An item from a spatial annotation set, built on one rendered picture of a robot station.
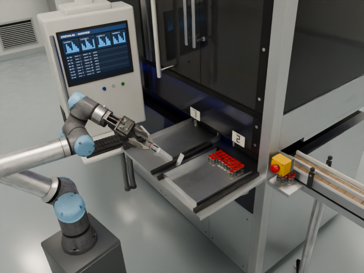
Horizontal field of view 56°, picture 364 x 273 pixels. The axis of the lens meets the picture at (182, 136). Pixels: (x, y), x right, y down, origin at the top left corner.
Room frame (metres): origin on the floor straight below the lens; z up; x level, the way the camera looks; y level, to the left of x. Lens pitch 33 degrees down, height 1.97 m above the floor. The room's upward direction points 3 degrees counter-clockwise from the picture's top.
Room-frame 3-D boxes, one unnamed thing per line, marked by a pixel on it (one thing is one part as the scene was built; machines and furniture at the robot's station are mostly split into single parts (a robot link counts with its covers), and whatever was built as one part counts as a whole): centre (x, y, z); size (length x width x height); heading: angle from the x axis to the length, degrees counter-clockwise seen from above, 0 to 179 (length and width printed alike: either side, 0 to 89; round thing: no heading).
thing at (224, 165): (1.36, -0.20, 0.90); 0.18 x 0.02 x 0.05; 35
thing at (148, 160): (1.46, -0.05, 0.87); 0.70 x 0.48 x 0.02; 36
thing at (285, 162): (1.23, -0.45, 1.00); 0.08 x 0.07 x 0.07; 126
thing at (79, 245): (1.03, 0.47, 0.84); 0.15 x 0.15 x 0.10
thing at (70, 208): (1.03, 0.47, 0.96); 0.13 x 0.12 x 0.14; 28
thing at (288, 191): (1.24, -0.49, 0.87); 0.14 x 0.13 x 0.02; 126
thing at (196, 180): (1.30, -0.11, 0.90); 0.34 x 0.26 x 0.04; 125
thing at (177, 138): (1.64, -0.01, 0.90); 0.34 x 0.26 x 0.04; 126
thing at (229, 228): (2.39, -0.20, 0.44); 2.06 x 1.00 x 0.88; 36
